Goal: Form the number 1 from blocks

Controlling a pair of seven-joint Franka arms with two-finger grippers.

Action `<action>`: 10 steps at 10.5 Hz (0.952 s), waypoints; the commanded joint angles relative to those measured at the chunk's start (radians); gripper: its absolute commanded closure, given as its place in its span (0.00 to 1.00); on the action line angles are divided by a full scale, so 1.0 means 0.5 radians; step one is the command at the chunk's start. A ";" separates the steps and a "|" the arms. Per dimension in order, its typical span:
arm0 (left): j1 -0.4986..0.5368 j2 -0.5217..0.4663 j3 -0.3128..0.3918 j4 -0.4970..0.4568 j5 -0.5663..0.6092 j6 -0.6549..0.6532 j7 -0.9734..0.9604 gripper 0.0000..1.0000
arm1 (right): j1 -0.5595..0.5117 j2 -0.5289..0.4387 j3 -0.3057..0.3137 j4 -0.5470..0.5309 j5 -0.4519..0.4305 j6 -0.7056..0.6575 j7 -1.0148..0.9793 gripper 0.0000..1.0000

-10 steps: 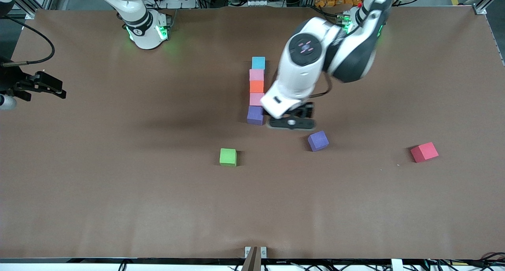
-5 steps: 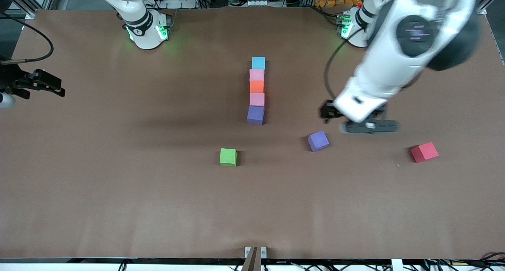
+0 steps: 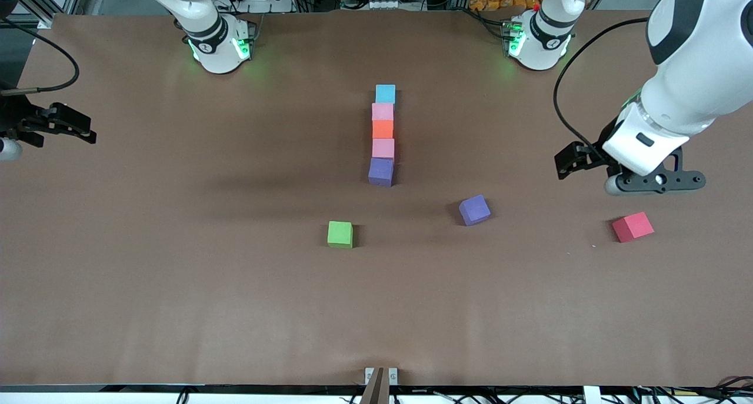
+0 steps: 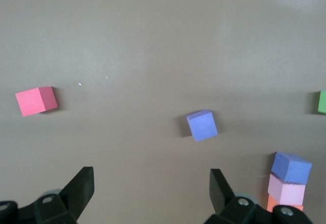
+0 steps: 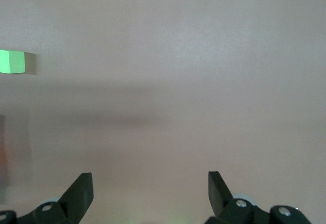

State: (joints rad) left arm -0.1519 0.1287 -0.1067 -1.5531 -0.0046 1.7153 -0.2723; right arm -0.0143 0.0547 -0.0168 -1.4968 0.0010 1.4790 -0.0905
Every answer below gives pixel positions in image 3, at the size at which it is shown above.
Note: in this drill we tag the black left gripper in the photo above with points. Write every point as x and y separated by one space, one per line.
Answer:
604 140

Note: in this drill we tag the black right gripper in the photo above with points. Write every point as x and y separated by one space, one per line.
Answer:
16 115

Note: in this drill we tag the pink foam cube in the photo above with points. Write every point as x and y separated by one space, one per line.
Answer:
382 111
383 148

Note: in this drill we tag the purple foam cube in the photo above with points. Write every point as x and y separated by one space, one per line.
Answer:
381 172
473 210

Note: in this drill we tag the orange foam cube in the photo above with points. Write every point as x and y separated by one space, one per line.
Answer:
382 129

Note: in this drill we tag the cyan foam cube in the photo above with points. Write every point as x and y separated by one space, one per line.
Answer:
385 93

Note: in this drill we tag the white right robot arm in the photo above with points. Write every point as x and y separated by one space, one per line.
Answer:
212 45

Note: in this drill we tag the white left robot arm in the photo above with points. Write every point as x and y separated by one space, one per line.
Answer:
694 69

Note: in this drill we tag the red foam cube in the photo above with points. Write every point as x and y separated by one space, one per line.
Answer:
632 226

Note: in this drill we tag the brown table cover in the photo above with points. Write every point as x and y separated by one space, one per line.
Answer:
176 304

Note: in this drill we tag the white table leg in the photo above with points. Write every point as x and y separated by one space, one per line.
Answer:
592 395

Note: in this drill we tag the green foam cube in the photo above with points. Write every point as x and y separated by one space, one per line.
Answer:
340 234

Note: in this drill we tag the aluminium frame profile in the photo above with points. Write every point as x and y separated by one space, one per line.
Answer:
41 10

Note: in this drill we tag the small metal bracket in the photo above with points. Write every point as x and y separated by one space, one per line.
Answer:
393 376

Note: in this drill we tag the brown slanted post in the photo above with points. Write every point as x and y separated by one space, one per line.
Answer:
376 389

